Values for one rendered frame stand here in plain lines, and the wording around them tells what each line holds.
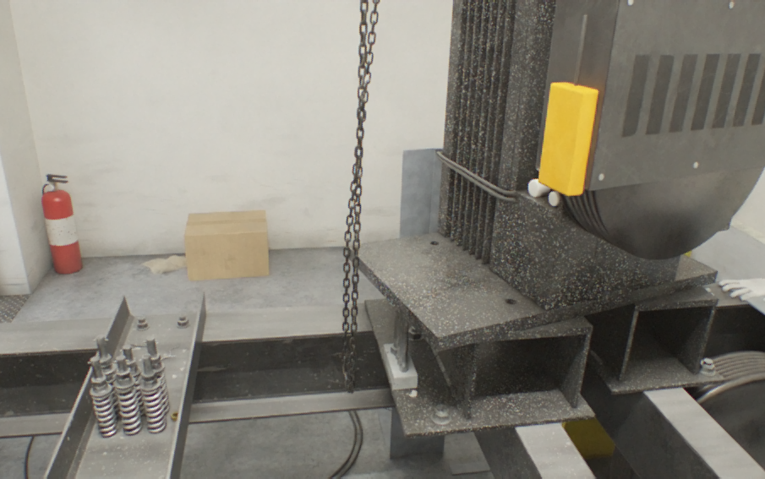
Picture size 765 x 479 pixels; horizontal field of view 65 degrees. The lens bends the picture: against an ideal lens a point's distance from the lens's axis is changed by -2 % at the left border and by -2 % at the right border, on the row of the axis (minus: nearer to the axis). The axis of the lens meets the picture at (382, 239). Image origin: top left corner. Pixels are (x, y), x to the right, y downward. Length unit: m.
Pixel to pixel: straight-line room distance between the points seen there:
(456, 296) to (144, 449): 0.66
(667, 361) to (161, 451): 1.13
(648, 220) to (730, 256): 1.39
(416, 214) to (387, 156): 1.82
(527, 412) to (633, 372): 0.31
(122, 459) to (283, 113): 2.45
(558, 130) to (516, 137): 0.27
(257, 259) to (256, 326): 1.71
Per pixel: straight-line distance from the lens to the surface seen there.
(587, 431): 2.25
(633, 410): 1.55
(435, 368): 1.43
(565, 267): 1.21
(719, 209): 1.26
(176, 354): 1.52
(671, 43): 1.03
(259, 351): 1.66
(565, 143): 0.97
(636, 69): 0.99
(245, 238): 3.25
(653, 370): 1.57
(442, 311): 1.19
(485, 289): 1.28
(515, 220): 1.26
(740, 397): 1.81
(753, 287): 2.12
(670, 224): 1.17
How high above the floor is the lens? 1.48
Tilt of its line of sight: 23 degrees down
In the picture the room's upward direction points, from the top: 2 degrees clockwise
